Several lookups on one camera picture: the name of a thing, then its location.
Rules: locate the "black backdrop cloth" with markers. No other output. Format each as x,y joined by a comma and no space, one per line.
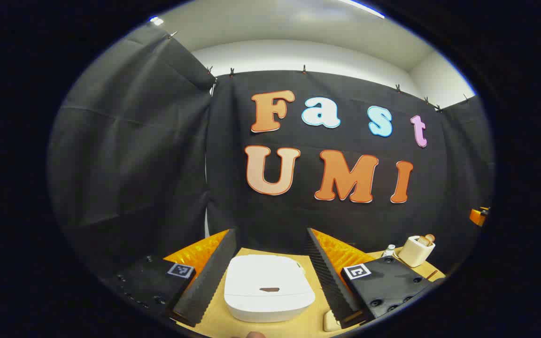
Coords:
158,164

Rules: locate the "cream chopstick holder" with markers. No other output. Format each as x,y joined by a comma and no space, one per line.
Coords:
413,253

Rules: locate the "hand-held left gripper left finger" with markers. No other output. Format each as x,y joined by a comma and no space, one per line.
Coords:
207,277

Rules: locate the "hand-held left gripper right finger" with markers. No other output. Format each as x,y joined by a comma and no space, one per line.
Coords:
329,277

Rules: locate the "ceiling light panel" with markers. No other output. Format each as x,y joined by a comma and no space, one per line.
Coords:
156,20

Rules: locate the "white rice cooker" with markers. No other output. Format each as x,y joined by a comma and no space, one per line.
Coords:
261,277

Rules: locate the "cream compartment tray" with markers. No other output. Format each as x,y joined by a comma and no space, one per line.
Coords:
330,323

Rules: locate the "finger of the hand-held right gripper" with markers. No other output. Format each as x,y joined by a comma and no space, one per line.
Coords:
477,217

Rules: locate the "white green bottle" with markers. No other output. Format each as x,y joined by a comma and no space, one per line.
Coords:
389,250

